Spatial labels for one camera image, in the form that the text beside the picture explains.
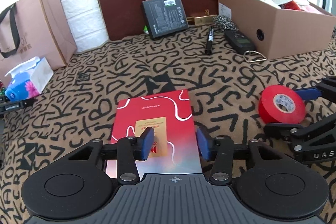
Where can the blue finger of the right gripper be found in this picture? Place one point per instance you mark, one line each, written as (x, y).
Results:
(283, 131)
(309, 93)

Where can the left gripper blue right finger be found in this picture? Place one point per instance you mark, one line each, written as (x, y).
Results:
(219, 150)

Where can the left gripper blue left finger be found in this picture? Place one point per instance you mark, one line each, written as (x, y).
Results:
(129, 150)

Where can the red tape roll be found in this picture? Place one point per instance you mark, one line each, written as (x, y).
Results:
(279, 104)

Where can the red white booklet box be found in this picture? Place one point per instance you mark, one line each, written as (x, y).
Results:
(175, 149)

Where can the black UGREEN product box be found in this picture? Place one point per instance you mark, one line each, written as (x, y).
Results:
(164, 17)

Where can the brown cardboard storage box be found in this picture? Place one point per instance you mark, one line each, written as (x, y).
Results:
(280, 32)

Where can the black digital hanging scale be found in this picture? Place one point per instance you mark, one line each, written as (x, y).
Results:
(243, 46)

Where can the black marker pen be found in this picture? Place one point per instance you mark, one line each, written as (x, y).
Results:
(209, 42)

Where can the steel wool scrubber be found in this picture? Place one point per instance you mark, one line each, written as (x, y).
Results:
(224, 23)

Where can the green bottle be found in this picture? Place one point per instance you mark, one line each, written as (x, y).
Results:
(145, 30)

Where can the tissue pack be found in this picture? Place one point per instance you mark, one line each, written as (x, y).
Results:
(28, 79)

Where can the gold rectangular box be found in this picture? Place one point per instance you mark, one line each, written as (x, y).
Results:
(201, 20)

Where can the pink paper shopping bag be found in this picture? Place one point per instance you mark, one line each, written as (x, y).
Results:
(35, 28)

